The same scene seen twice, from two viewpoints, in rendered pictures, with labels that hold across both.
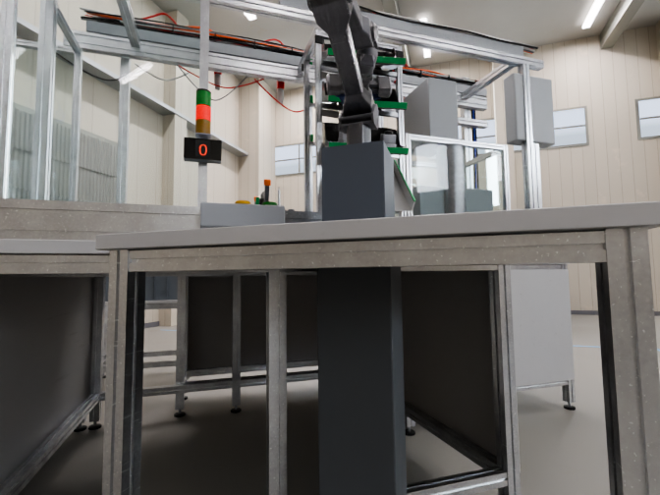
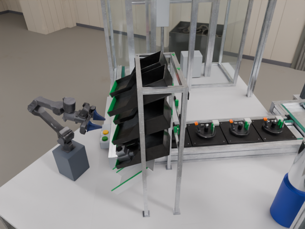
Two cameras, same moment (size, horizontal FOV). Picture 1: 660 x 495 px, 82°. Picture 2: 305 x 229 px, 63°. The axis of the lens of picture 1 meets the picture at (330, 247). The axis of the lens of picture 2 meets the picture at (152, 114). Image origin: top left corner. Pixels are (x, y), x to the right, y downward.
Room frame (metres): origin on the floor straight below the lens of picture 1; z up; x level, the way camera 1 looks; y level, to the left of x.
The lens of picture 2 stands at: (1.65, -1.04, 2.12)
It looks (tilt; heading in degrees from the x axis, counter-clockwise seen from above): 36 degrees down; 104
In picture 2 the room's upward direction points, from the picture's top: 1 degrees counter-clockwise
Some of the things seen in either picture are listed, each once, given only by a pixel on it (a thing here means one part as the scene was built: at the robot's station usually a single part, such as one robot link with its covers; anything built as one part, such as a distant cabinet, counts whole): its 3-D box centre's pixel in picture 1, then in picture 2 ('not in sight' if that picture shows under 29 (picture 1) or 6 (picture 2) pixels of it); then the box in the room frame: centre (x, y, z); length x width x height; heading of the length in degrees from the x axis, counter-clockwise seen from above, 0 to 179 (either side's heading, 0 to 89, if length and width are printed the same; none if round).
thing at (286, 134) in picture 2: not in sight; (273, 124); (2.16, 0.52, 1.01); 0.24 x 0.24 x 0.13; 18
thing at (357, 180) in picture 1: (359, 195); (71, 159); (0.87, -0.07, 0.96); 0.14 x 0.14 x 0.20; 72
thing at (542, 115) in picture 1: (531, 167); not in sight; (2.29, -1.25, 1.42); 0.30 x 0.09 x 1.13; 108
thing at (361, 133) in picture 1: (358, 140); (67, 144); (0.87, -0.07, 1.09); 0.07 x 0.07 x 0.06; 72
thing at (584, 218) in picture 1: (365, 247); (80, 174); (0.92, -0.09, 0.84); 0.90 x 0.70 x 0.03; 72
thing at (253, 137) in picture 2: not in sight; (240, 126); (1.92, 0.44, 1.01); 0.24 x 0.24 x 0.13; 18
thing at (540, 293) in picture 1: (457, 330); not in sight; (2.39, -0.78, 0.43); 1.11 x 0.68 x 0.86; 108
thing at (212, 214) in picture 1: (243, 217); (105, 135); (0.98, 0.23, 0.93); 0.21 x 0.07 x 0.06; 108
